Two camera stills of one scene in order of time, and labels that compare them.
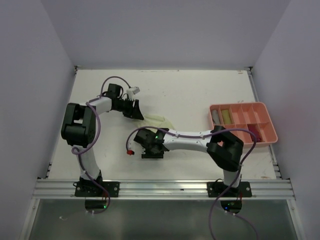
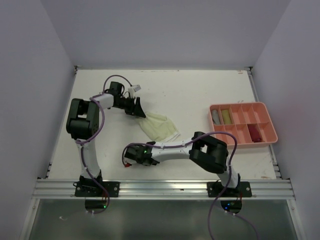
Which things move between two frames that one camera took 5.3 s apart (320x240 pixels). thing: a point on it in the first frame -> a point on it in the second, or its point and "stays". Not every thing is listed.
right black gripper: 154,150 -> 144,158
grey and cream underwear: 215,116 stays
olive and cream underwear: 226,116 stays
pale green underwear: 155,120 stays
